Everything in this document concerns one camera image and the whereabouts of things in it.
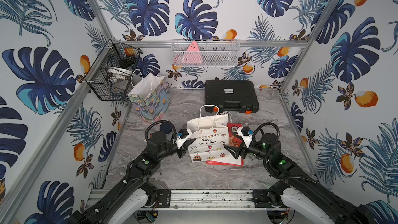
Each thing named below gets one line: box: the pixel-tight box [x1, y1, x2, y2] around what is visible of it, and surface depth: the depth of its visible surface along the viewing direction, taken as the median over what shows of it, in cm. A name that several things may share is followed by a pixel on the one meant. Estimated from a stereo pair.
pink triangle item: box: [183, 40, 204, 64], surface depth 92 cm
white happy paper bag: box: [186, 104, 243, 166], surface depth 76 cm
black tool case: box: [204, 77, 260, 115], surface depth 112 cm
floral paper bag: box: [127, 68, 172, 123], surface depth 94 cm
